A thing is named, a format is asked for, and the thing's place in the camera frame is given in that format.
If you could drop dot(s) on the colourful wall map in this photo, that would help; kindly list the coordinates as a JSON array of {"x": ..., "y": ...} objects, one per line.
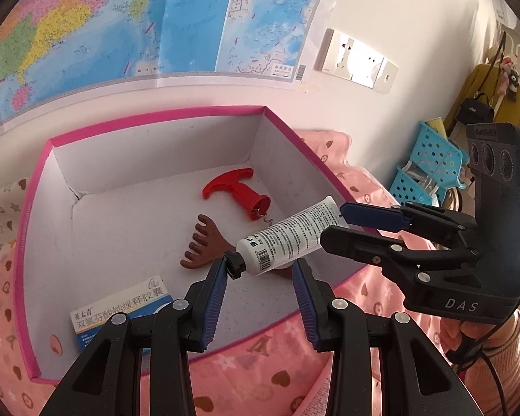
[{"x": 156, "y": 21}]

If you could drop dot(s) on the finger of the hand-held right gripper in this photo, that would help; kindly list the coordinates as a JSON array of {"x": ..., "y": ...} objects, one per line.
[
  {"x": 372, "y": 216},
  {"x": 355, "y": 245}
]

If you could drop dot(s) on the white tube black cap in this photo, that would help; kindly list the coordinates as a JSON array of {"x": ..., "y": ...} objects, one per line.
[{"x": 290, "y": 236}]

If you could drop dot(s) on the blue plastic basket rack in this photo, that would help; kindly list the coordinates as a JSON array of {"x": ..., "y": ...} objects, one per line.
[{"x": 437, "y": 156}]

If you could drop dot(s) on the black handbag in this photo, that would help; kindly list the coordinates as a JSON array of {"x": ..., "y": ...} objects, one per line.
[{"x": 476, "y": 110}]

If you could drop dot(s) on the person's right forearm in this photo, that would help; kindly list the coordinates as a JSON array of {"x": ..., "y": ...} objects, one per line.
[{"x": 511, "y": 372}]

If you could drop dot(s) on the red corkscrew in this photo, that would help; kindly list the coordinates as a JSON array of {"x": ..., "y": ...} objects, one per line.
[{"x": 234, "y": 188}]

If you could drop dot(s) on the brown wooden back scratcher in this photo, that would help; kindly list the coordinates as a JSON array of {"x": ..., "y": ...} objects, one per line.
[{"x": 208, "y": 242}]

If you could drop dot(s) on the blue medicine box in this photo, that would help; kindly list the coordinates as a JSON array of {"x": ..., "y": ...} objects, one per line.
[{"x": 117, "y": 307}]

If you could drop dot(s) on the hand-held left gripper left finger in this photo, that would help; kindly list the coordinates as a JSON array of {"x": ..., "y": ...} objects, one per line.
[{"x": 212, "y": 299}]

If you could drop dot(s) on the person's right hand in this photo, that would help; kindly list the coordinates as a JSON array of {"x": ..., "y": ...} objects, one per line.
[{"x": 453, "y": 338}]

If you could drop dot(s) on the yellow hanging garment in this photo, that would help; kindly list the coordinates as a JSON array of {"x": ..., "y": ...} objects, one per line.
[{"x": 472, "y": 82}]

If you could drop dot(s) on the pink cardboard box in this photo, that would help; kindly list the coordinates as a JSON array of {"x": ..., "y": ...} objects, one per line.
[{"x": 156, "y": 208}]

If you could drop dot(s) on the plush toy pendant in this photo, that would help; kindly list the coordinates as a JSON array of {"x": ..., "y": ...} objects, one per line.
[{"x": 511, "y": 76}]

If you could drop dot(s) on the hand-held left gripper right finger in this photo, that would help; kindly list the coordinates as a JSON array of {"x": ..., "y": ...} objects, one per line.
[{"x": 305, "y": 303}]

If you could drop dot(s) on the beige star-printed cloth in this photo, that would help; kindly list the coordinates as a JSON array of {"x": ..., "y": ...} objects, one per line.
[{"x": 0, "y": 216}]

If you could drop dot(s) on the white wall socket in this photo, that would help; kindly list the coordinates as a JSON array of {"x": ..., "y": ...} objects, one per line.
[{"x": 336, "y": 52}]

